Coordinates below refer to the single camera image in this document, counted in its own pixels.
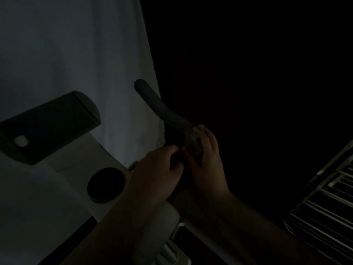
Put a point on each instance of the white exercise bike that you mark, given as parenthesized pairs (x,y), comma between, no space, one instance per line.
(82,162)

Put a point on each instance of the white hanging sheet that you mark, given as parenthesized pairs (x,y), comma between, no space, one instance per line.
(55,52)

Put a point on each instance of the grey cleaning cloth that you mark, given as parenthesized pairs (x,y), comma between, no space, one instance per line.
(194,139)

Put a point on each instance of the metal drying rack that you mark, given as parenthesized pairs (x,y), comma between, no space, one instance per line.
(322,201)

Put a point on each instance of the grey white tablet holder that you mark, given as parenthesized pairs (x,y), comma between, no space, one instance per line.
(49,126)

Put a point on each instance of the person's left forearm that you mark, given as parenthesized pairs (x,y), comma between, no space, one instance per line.
(104,237)

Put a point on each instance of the person's right forearm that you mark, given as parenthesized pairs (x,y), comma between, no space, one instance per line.
(262,234)

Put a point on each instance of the person's right hand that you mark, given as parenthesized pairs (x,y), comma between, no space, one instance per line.
(209,168)

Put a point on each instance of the person's left hand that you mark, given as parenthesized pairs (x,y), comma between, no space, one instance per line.
(157,179)

